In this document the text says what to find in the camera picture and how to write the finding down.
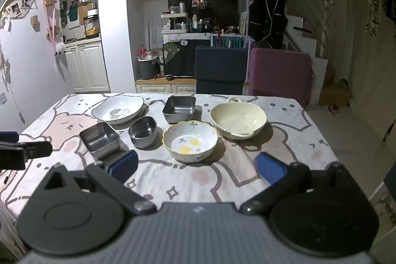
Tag grey trash bin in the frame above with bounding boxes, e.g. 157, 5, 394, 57
138, 58, 159, 80

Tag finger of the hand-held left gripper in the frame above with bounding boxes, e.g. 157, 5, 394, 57
0, 132, 19, 144
0, 141, 53, 170

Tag dark blue chair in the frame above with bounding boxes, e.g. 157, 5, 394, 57
195, 46, 248, 95

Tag lemon print scalloped bowl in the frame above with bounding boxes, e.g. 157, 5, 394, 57
162, 121, 219, 163

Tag black cloth covered cabinet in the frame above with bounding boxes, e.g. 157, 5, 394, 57
162, 38, 214, 77

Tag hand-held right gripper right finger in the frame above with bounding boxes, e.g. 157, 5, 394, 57
240, 152, 361, 216

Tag white staircase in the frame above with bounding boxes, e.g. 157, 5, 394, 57
285, 13, 328, 104

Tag white kitchen cabinets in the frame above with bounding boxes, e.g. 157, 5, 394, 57
63, 41, 110, 93

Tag low wooden top cabinet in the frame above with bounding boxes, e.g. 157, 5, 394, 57
135, 78, 248, 95

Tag white plate with blue rim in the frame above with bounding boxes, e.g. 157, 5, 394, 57
92, 95, 145, 125

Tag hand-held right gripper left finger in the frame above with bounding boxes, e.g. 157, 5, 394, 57
36, 149, 157, 216

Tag cream bowl with handles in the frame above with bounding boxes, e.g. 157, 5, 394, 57
210, 96, 267, 140

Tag large square steel container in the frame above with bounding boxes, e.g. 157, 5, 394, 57
162, 96, 197, 124

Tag round steel bowl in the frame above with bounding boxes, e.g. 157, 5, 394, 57
128, 116, 158, 148

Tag black vest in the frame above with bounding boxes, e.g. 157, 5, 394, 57
248, 0, 288, 49

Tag bear print tablecloth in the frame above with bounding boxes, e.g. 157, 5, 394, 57
0, 93, 350, 252

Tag teal sign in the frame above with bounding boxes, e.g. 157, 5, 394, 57
211, 37, 243, 49

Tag cardboard box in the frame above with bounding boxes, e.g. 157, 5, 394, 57
319, 88, 353, 107

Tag white shelf rack with bottles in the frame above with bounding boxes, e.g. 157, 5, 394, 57
161, 12, 190, 33

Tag small square steel container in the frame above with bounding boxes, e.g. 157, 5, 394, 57
79, 122, 121, 160

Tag purple chair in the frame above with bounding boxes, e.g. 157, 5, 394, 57
249, 48, 313, 107

